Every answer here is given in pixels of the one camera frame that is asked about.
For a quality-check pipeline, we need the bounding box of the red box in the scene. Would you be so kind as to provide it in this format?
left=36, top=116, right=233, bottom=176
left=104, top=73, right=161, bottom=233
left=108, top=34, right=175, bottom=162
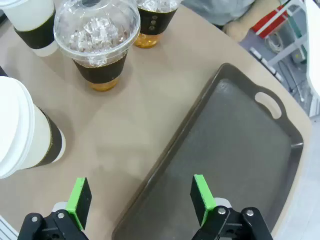
left=251, top=6, right=290, bottom=40

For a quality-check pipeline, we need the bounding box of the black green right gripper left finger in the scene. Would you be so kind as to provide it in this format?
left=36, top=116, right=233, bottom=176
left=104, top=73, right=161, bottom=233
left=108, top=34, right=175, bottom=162
left=17, top=177, right=93, bottom=240

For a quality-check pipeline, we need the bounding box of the person's bare forearm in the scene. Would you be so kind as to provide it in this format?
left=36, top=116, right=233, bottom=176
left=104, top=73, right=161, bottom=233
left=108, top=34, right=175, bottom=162
left=221, top=0, right=278, bottom=43

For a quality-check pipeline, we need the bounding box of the dark grey plastic serving tray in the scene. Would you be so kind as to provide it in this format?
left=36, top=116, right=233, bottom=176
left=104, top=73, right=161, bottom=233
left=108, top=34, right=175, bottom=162
left=111, top=62, right=305, bottom=240

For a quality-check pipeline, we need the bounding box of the white curved panel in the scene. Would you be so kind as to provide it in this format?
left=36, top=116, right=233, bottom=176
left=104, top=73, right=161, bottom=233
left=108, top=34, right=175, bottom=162
left=303, top=0, right=320, bottom=118

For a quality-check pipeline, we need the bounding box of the white metal rack frame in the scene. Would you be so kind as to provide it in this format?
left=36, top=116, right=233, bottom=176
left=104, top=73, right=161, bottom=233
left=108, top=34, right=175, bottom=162
left=259, top=0, right=309, bottom=66

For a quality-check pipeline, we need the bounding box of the white paper cup black sleeve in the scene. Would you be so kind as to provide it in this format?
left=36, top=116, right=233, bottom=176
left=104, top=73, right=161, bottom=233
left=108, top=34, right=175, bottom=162
left=0, top=0, right=60, bottom=57
left=0, top=76, right=67, bottom=180

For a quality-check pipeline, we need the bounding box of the iced coffee cup dotted sleeve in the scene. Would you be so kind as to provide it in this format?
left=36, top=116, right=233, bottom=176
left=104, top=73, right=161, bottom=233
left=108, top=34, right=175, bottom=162
left=134, top=0, right=181, bottom=48

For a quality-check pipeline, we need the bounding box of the white power strip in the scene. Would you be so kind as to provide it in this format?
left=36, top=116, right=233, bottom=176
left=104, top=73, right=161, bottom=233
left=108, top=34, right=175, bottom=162
left=249, top=46, right=285, bottom=83

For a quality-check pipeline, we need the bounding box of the person's grey hoodie torso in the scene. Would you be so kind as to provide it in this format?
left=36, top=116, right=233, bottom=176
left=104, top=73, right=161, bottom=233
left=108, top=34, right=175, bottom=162
left=181, top=0, right=256, bottom=26

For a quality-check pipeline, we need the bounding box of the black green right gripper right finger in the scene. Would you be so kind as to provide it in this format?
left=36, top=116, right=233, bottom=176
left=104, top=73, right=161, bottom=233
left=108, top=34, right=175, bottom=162
left=189, top=174, right=273, bottom=240

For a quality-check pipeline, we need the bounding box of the coiled white cable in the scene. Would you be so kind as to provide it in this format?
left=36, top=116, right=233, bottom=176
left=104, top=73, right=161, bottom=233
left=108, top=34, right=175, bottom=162
left=264, top=31, right=284, bottom=54

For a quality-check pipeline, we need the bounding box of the iced coffee cup plain sleeve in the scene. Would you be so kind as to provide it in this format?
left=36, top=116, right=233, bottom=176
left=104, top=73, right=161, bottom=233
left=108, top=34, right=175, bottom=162
left=53, top=0, right=142, bottom=92

